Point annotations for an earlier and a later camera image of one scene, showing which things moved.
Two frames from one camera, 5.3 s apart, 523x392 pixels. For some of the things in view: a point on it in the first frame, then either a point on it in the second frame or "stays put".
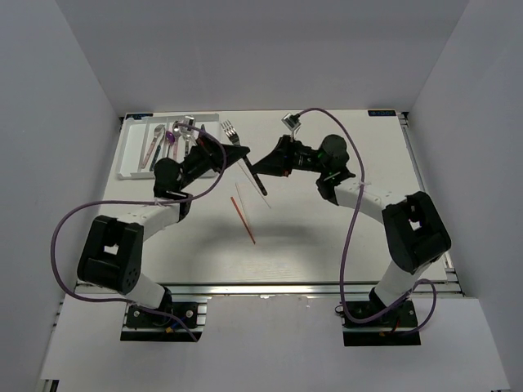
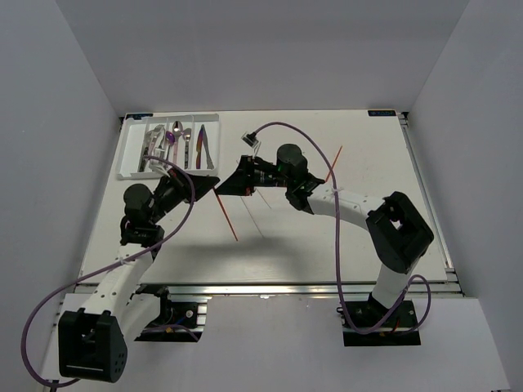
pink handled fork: [158, 130] stays put
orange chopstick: [242, 219] to [225, 212]
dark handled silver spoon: [186, 133] stays put
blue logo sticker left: [137, 116] stays put
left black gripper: [206, 147] to [180, 183]
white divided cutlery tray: [149, 137] stays put
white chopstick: [267, 202] stays put
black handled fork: [230, 129] to [144, 160]
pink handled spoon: [176, 131] stays put
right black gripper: [279, 162] to [239, 183]
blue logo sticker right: [382, 113] stays put
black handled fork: [155, 158] to [160, 144]
